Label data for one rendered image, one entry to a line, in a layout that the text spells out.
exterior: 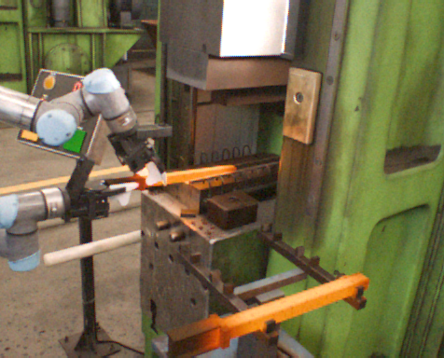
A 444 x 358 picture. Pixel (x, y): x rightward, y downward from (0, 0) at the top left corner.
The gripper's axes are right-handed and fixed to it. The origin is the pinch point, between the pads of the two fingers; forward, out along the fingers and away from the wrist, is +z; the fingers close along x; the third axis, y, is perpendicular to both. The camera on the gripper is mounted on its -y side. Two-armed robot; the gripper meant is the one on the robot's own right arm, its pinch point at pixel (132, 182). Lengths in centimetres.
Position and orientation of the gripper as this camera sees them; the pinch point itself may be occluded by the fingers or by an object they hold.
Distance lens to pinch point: 136.1
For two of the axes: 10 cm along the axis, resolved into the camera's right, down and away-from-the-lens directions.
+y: -0.8, 9.4, 3.4
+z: 7.9, -1.5, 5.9
